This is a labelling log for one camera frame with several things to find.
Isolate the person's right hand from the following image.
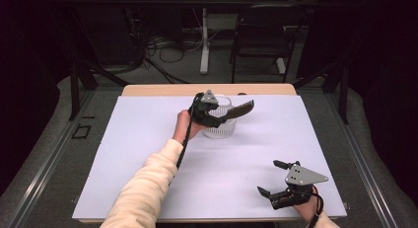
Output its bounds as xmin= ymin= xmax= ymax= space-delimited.
xmin=293 ymin=185 xmax=325 ymax=223

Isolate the aluminium floor rail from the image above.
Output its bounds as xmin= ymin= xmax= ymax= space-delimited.
xmin=5 ymin=89 xmax=97 ymax=228
xmin=323 ymin=89 xmax=399 ymax=228

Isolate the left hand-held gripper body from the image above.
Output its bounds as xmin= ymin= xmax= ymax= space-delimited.
xmin=188 ymin=89 xmax=221 ymax=126

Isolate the black metal stand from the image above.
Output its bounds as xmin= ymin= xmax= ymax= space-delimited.
xmin=67 ymin=56 xmax=130 ymax=122
xmin=291 ymin=59 xmax=351 ymax=125

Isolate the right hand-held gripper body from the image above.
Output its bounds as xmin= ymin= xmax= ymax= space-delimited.
xmin=268 ymin=160 xmax=329 ymax=211

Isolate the white slotted plastic basket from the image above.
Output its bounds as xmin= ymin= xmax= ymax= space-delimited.
xmin=200 ymin=94 xmax=238 ymax=139

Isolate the person's left hand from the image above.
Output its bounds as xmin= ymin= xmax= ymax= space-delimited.
xmin=173 ymin=109 xmax=205 ymax=145

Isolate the tangle of floor cables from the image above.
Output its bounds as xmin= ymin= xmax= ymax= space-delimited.
xmin=141 ymin=30 xmax=205 ymax=85

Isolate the black chair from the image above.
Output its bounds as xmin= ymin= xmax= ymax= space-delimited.
xmin=229 ymin=4 xmax=310 ymax=85

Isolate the white table cover sheet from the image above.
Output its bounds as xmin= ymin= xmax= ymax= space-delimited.
xmin=72 ymin=95 xmax=348 ymax=221

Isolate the white-legged desk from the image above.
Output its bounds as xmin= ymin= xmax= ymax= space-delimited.
xmin=180 ymin=0 xmax=322 ymax=76

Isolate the black braided cable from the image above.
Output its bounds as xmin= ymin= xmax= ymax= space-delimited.
xmin=169 ymin=92 xmax=205 ymax=187

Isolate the black and red cable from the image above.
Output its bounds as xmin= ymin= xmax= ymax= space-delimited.
xmin=307 ymin=184 xmax=325 ymax=228

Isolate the dark brown comb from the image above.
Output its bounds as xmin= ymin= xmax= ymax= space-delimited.
xmin=224 ymin=100 xmax=255 ymax=121

